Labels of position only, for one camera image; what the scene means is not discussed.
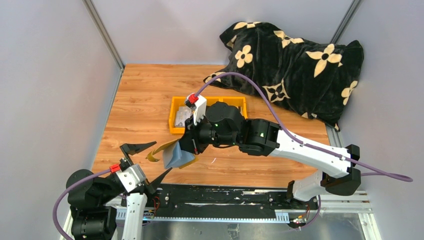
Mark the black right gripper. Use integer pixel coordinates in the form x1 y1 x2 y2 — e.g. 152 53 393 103
175 113 240 156

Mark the yellow leather card holder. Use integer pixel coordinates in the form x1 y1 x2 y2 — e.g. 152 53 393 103
146 139 199 169

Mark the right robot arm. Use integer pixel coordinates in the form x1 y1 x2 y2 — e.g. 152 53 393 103
178 101 362 209

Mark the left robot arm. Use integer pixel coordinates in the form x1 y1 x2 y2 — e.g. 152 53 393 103
62 141 169 240

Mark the silver card stack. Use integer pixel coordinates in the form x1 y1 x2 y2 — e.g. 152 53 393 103
174 105 192 128

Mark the yellow bin with black cards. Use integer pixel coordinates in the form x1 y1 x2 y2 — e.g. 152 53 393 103
194 95 223 107

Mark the yellow bin with silver cards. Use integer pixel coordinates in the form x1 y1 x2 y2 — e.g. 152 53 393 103
168 96 194 135

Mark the yellow bin with beige cards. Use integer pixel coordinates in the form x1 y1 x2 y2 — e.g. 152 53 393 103
220 96 248 119

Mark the black floral fleece blanket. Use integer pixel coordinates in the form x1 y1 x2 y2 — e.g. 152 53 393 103
203 21 364 130

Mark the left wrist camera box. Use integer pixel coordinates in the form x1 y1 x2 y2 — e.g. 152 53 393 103
115 164 147 193

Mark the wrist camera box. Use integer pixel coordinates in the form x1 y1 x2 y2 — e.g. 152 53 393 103
184 93 207 126
115 164 147 193

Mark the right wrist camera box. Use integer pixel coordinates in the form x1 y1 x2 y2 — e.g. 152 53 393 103
184 93 207 126

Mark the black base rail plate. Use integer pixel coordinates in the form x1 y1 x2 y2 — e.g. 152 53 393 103
133 183 319 223

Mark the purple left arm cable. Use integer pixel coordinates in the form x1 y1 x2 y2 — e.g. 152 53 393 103
52 167 115 240

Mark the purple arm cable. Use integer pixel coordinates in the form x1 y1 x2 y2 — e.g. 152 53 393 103
52 167 115 240
193 72 414 229

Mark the aluminium frame rail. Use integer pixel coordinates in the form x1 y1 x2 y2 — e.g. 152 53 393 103
82 0 125 73

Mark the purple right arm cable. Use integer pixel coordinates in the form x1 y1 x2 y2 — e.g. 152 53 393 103
193 72 414 229

